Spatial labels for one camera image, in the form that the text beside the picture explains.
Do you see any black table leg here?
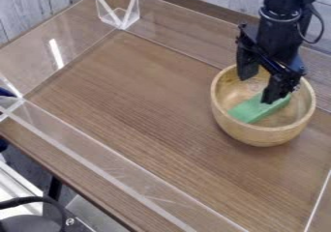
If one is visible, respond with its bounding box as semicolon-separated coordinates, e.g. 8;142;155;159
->
49;177;62;201

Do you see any black cable loop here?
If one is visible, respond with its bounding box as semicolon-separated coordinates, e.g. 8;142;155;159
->
0;195;69;232

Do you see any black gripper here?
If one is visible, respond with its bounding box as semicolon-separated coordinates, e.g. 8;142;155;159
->
238;7;307;104

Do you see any green rectangular block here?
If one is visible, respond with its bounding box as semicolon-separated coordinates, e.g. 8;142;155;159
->
228;93;291;124

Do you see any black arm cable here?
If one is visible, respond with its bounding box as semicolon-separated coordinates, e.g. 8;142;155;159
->
297;3;326;44

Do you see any light wooden bowl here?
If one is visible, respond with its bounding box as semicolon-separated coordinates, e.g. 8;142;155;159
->
209;65;317;147

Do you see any clear acrylic corner bracket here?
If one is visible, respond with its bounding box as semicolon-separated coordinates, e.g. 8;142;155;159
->
94;0;141;30

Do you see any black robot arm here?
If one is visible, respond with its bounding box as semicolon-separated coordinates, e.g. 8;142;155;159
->
238;0;325;104

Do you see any clear acrylic barrier wall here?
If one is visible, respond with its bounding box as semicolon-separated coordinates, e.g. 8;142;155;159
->
0;0;331;232

